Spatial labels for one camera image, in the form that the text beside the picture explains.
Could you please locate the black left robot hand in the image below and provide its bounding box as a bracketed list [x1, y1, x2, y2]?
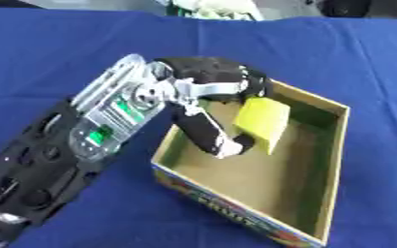
[145, 56, 273, 160]

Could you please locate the yellow block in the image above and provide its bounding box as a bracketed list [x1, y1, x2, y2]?
[230, 96, 293, 156]

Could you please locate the open cardboard box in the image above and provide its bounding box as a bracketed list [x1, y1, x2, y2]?
[149, 78, 351, 248]

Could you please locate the white and green object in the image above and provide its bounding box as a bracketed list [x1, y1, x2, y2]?
[166, 0, 266, 21]

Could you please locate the dark round object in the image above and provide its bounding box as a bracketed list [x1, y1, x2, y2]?
[319, 0, 374, 18]

